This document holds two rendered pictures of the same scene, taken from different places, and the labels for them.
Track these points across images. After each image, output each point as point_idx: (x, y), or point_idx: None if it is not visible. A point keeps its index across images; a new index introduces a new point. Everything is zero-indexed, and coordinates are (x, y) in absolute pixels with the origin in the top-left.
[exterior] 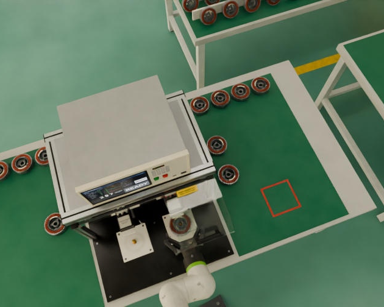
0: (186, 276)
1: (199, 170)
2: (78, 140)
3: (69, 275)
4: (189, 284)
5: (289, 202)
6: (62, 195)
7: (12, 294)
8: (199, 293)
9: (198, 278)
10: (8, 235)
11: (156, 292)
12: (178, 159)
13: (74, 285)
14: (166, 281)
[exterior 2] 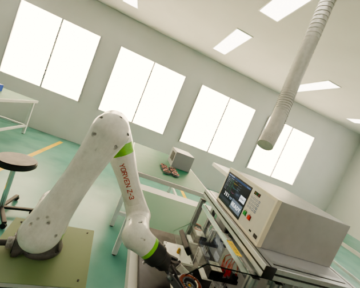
0: (134, 275)
1: (260, 253)
2: (264, 182)
3: (163, 222)
4: (144, 218)
5: None
6: None
7: (160, 204)
8: (133, 219)
9: (147, 225)
10: (192, 215)
11: (131, 251)
12: (269, 199)
13: (156, 220)
14: (136, 260)
